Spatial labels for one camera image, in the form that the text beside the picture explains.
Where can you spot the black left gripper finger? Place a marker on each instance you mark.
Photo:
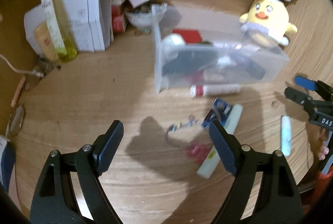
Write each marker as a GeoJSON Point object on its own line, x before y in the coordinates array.
{"type": "Point", "coordinates": [54, 199]}
{"type": "Point", "coordinates": [278, 199]}
{"type": "Point", "coordinates": [298, 97]}

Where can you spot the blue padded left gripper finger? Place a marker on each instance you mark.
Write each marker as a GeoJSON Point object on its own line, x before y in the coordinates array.
{"type": "Point", "coordinates": [306, 83]}

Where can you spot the light blue small tube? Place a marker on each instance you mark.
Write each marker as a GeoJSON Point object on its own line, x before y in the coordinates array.
{"type": "Point", "coordinates": [286, 135]}

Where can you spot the pale green cylinder tube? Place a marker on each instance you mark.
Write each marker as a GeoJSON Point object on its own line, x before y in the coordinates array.
{"type": "Point", "coordinates": [212, 159]}

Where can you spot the white squeeze tube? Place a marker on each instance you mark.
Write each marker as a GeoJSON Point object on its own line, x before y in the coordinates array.
{"type": "Point", "coordinates": [232, 60]}

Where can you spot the blue card pack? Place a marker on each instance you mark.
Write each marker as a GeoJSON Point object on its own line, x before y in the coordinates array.
{"type": "Point", "coordinates": [220, 110]}

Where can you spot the white tape roll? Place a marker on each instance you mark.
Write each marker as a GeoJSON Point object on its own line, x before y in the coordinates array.
{"type": "Point", "coordinates": [170, 45]}

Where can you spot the dark green bottle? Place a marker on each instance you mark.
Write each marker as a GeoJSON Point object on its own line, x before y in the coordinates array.
{"type": "Point", "coordinates": [191, 58]}

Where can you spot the orange sleeve forearm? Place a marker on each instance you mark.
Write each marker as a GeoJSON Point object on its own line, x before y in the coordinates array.
{"type": "Point", "coordinates": [321, 182]}

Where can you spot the person's hand on handle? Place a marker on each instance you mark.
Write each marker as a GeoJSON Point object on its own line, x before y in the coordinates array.
{"type": "Point", "coordinates": [322, 149]}

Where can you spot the yellow chick bunny plush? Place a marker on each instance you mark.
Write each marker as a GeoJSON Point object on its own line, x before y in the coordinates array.
{"type": "Point", "coordinates": [268, 22]}

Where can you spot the eyeglasses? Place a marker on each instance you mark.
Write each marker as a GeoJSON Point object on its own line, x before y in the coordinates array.
{"type": "Point", "coordinates": [16, 121]}

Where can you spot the white red lip balm tube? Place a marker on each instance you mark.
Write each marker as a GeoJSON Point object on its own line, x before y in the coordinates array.
{"type": "Point", "coordinates": [214, 90]}

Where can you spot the clear plastic storage bin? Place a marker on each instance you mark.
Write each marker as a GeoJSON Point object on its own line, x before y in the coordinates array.
{"type": "Point", "coordinates": [219, 30]}

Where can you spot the red booklet in bin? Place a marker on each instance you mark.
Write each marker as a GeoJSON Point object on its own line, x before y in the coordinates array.
{"type": "Point", "coordinates": [189, 36]}

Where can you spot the beige cream tube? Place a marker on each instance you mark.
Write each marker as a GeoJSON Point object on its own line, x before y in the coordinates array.
{"type": "Point", "coordinates": [44, 41]}

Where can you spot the yellow green spray bottle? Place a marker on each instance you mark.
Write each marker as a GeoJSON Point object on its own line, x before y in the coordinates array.
{"type": "Point", "coordinates": [57, 24]}

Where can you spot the white ceramic bowl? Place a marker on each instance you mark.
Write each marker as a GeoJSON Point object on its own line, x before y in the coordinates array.
{"type": "Point", "coordinates": [140, 18]}

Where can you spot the red box stack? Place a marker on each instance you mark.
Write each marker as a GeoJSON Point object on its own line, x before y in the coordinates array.
{"type": "Point", "coordinates": [119, 21]}

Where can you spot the white paper boxes stack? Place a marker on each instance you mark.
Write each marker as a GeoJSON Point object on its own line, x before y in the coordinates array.
{"type": "Point", "coordinates": [90, 23]}

